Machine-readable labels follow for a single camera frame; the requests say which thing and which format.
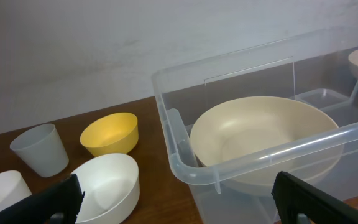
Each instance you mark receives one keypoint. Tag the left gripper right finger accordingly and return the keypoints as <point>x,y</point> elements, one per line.
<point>299,202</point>

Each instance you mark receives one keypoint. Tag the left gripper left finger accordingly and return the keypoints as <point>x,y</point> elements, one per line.
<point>59,203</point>

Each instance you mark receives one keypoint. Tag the white plastic bowl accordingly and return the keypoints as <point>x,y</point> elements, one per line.
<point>111,186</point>

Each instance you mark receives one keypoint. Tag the cream plate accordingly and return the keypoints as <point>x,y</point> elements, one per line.
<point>247,125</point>

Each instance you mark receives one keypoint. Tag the clear plastic storage container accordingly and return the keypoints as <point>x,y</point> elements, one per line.
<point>312,68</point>

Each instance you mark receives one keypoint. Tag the cream plastic cup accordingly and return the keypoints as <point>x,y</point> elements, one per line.
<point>13,188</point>

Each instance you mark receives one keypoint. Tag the grey plastic cup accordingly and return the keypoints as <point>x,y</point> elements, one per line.
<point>41,149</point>

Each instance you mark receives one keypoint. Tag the yellow plastic bowl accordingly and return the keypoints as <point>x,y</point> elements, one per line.
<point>114,133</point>

